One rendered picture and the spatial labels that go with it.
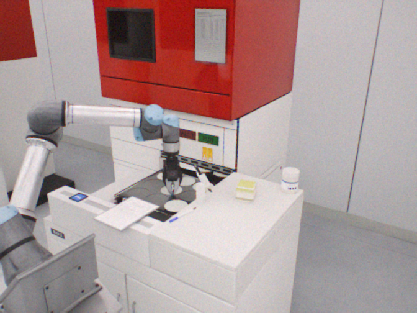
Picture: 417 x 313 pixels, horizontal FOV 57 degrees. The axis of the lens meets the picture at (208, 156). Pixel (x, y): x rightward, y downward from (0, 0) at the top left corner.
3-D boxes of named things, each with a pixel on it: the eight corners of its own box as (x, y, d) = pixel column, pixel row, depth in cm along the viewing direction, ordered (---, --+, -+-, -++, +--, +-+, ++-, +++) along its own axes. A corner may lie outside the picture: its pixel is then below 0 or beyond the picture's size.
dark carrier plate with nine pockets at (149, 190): (165, 169, 202) (165, 168, 202) (221, 185, 185) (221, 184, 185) (118, 195, 175) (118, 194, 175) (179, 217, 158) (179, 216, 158)
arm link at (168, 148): (180, 143, 164) (161, 144, 162) (180, 153, 166) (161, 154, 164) (179, 137, 171) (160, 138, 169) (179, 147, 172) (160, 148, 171)
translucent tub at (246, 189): (239, 192, 164) (239, 178, 161) (256, 195, 162) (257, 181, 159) (234, 201, 157) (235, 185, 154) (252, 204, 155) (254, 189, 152)
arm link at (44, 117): (24, 89, 133) (164, 99, 148) (28, 104, 143) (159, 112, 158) (22, 119, 129) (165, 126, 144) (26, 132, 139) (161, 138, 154)
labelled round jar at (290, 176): (284, 185, 171) (286, 165, 167) (300, 189, 168) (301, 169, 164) (278, 191, 165) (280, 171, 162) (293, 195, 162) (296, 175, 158)
